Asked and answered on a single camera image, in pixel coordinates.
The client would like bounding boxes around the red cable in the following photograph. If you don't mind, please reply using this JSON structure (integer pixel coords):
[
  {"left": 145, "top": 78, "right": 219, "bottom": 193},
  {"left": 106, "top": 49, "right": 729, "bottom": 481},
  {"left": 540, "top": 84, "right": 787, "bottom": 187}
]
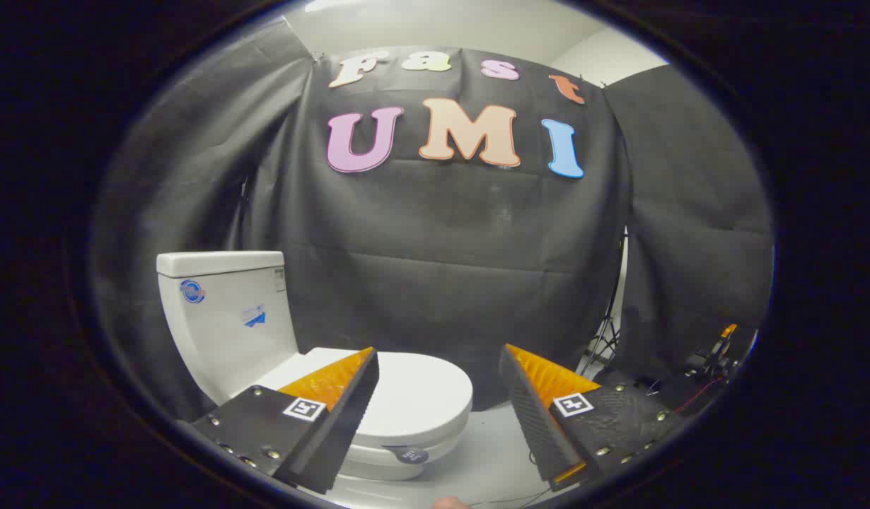
[{"left": 674, "top": 378, "right": 722, "bottom": 415}]

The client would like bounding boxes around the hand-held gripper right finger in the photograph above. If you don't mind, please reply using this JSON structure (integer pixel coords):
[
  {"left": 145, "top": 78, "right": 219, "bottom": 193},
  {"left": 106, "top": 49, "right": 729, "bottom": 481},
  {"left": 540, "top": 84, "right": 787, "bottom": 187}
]
[{"left": 499, "top": 344, "right": 687, "bottom": 493}]

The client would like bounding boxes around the white toilet lid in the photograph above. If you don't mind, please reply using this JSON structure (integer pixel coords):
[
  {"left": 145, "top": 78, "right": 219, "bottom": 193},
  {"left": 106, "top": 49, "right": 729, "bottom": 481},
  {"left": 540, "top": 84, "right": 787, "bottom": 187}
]
[{"left": 251, "top": 346, "right": 473, "bottom": 447}]

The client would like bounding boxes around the black backdrop cloth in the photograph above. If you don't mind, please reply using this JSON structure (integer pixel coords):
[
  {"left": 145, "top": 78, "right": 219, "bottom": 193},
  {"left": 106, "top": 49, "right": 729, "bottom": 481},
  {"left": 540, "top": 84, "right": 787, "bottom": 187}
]
[{"left": 92, "top": 18, "right": 775, "bottom": 425}]

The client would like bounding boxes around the black tripod stand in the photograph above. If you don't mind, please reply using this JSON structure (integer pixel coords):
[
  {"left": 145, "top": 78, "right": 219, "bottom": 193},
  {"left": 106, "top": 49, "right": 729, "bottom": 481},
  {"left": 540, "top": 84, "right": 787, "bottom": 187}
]
[{"left": 576, "top": 226, "right": 630, "bottom": 375}]

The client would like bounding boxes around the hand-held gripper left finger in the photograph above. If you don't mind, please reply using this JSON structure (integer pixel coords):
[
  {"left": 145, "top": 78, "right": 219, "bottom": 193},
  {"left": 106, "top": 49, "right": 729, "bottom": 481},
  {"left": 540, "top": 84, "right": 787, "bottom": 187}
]
[{"left": 184, "top": 346, "right": 381, "bottom": 496}]

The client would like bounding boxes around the white toilet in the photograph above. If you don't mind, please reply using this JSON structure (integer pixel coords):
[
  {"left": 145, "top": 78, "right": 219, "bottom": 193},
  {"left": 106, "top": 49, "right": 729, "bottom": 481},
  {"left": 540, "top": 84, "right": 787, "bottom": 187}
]
[{"left": 156, "top": 251, "right": 473, "bottom": 481}]

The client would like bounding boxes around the orange and black device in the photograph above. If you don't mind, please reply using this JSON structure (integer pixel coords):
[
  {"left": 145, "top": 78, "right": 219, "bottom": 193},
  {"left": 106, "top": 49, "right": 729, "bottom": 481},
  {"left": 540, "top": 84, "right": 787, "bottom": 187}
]
[{"left": 683, "top": 324, "right": 741, "bottom": 382}]

